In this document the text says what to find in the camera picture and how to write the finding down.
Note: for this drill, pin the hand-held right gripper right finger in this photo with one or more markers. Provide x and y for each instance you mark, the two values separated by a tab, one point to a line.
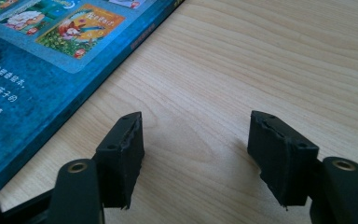
279	161

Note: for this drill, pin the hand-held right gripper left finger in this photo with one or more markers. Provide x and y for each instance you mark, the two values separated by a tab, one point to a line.
121	165

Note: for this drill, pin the blue picture book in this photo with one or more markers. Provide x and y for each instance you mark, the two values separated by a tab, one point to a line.
21	93

